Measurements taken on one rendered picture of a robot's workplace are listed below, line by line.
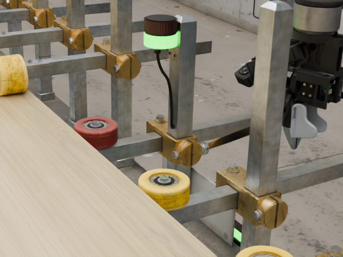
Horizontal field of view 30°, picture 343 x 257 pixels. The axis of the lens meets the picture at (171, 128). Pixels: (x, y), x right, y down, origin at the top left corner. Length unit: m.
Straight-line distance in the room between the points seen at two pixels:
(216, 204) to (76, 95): 0.71
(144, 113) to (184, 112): 2.52
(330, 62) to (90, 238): 0.46
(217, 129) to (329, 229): 1.44
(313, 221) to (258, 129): 1.76
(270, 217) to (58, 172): 0.34
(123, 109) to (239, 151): 1.90
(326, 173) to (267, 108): 0.26
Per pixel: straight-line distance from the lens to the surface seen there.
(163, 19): 1.13
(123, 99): 1.42
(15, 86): 1.34
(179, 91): 1.18
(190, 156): 1.21
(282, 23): 0.94
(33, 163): 1.06
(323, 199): 2.92
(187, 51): 1.16
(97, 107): 3.81
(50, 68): 1.38
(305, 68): 1.07
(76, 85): 1.65
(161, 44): 1.12
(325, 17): 1.02
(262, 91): 0.97
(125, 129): 1.45
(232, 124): 1.34
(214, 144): 1.22
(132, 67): 1.38
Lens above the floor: 1.36
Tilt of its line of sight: 23 degrees down
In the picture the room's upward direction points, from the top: 2 degrees clockwise
